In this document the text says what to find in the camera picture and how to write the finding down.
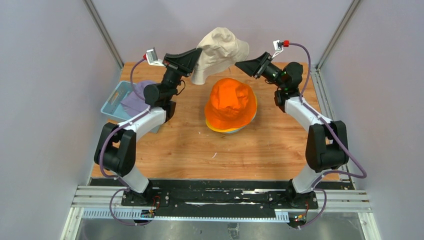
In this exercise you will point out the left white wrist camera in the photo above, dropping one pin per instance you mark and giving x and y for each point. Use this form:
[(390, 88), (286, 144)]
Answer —
[(152, 58)]

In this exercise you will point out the lavender hat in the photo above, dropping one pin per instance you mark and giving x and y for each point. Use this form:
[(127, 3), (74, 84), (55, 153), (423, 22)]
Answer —
[(134, 105)]

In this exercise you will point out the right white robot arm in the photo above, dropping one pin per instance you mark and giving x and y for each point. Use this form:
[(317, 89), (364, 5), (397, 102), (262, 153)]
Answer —
[(326, 139)]

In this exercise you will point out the yellow bucket hat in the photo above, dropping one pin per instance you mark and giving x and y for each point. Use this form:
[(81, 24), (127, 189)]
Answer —
[(228, 131)]

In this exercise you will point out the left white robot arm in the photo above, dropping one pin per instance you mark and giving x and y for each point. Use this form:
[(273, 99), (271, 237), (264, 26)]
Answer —
[(116, 148)]

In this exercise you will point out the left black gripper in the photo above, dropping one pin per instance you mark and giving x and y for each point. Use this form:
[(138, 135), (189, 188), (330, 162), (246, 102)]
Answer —
[(183, 65)]

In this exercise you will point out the beige hat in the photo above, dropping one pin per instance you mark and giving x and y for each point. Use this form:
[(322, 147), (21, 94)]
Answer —
[(220, 49)]

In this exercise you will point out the orange bucket hat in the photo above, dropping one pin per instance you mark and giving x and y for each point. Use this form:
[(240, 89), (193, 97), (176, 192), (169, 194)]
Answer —
[(231, 104)]

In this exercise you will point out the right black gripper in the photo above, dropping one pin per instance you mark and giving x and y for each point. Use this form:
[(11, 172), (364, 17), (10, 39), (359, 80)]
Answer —
[(253, 68)]

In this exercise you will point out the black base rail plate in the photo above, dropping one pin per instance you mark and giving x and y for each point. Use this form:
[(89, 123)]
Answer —
[(212, 200)]

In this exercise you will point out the light blue plastic basket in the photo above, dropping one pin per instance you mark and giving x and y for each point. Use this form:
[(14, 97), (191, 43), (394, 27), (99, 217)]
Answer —
[(114, 101)]

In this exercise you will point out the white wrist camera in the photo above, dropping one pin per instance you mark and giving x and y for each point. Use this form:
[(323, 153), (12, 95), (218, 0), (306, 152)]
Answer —
[(152, 58), (279, 47)]

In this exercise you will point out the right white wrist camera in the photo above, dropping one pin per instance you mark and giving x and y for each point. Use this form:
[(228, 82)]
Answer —
[(279, 47)]

